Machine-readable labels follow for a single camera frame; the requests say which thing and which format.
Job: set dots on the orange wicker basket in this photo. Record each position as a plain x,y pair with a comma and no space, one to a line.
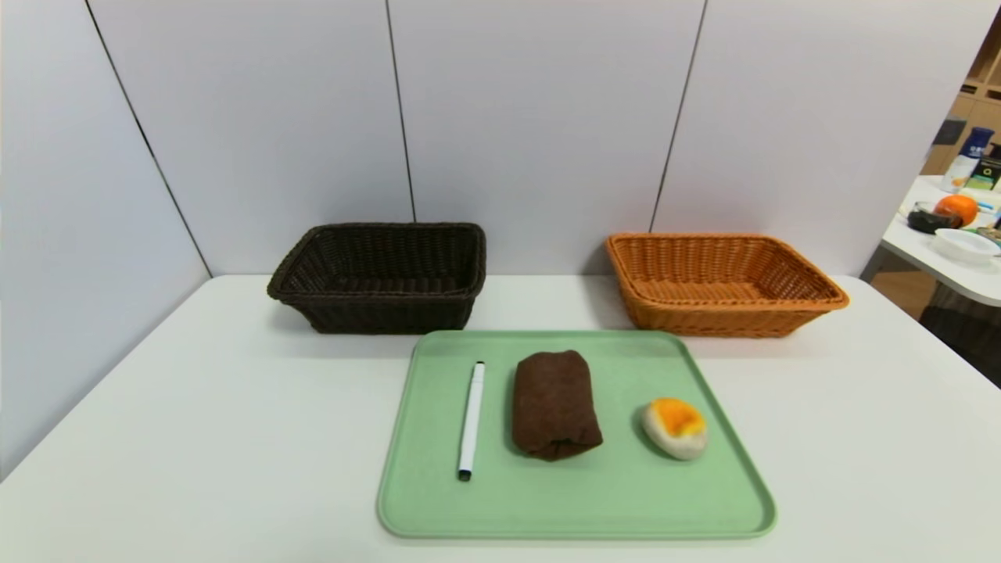
704,318

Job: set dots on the white bottle blue cap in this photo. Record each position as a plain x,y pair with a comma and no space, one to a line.
970,152

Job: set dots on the white orange felt bun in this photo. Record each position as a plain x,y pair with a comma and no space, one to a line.
676,438

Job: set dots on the white side table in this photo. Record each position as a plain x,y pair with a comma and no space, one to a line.
923,252

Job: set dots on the light green plastic tray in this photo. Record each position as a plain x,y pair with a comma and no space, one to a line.
579,500

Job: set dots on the black green box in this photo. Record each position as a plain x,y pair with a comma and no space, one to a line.
987,173

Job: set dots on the orange round fruit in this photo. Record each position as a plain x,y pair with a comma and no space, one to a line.
958,209

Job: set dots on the white marker pen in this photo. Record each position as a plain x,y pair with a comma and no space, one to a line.
471,422

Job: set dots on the brown towel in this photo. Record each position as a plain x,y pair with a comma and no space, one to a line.
555,407

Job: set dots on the dark brown wicker basket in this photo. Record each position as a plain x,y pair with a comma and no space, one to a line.
391,314

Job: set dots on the black dish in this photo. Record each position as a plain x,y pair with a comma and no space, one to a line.
927,220

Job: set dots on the white plastic bowl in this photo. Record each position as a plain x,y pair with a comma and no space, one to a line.
966,244

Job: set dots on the wooden shelf unit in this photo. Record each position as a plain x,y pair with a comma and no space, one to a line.
981,102

